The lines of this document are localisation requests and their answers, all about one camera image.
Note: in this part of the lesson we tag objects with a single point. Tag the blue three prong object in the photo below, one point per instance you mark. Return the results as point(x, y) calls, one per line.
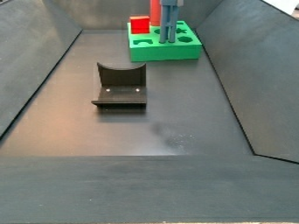
point(170, 14)

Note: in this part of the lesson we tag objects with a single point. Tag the black curved fixture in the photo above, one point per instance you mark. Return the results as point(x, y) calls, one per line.
point(122, 86)

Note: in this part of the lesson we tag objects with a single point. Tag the green shape sorter block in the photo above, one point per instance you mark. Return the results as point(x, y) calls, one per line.
point(146, 48)

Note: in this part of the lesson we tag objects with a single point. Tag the red cube block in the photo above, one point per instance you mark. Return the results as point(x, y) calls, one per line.
point(140, 24)

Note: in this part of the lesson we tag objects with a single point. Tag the pink cylinder block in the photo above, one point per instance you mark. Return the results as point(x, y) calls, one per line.
point(156, 12)

